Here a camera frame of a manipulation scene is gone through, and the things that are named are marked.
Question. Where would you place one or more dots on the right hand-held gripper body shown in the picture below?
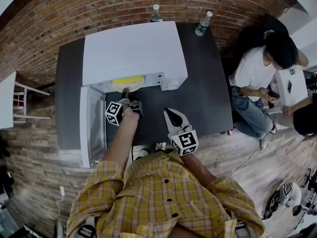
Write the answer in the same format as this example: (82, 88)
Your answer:
(184, 141)

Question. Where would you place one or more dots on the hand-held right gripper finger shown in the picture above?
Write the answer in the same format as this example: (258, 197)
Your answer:
(169, 123)
(183, 120)

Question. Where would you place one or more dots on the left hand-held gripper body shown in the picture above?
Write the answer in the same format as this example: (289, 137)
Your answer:
(114, 113)

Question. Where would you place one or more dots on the white round plate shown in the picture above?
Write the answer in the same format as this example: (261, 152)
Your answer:
(135, 86)

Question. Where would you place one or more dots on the yellow corn cob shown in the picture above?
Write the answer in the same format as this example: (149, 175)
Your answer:
(128, 80)

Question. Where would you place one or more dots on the white microwave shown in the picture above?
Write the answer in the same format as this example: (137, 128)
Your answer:
(133, 51)

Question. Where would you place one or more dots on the person's left forearm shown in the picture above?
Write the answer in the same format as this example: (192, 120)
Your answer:
(119, 142)

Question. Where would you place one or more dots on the person's right forearm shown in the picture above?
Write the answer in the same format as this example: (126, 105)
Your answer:
(198, 170)

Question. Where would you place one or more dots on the person's left hand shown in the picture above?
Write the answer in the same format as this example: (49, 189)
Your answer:
(130, 113)

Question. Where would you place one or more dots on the person's right shoe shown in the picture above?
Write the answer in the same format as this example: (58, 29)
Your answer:
(161, 146)

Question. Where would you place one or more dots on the person's shoe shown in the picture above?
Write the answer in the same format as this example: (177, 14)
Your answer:
(143, 152)
(161, 146)

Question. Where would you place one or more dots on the dark table with white legs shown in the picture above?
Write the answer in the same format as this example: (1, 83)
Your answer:
(205, 88)

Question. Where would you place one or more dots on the person's left shoe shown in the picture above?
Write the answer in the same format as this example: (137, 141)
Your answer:
(143, 152)

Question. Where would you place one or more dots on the yellow plaid shirt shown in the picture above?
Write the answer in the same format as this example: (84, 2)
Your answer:
(153, 202)

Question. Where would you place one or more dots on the clear bottle with dark label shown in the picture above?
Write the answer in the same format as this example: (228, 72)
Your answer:
(155, 15)

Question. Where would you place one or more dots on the clear bottle with green label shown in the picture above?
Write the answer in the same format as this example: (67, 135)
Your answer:
(202, 27)

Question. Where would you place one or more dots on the red box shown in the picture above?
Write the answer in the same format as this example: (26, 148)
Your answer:
(19, 100)

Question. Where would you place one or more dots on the black office chair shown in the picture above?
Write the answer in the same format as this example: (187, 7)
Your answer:
(250, 38)

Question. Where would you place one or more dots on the white side table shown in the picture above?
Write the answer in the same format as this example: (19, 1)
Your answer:
(6, 100)

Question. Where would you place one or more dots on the dark phone on desk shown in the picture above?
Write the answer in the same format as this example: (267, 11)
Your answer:
(289, 86)

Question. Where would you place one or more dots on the grey backpack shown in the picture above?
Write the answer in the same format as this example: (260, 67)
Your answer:
(292, 195)

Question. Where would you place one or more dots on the white desk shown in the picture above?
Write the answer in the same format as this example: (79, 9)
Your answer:
(299, 83)

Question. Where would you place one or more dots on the black metal stand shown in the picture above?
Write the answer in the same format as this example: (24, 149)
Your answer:
(310, 180)

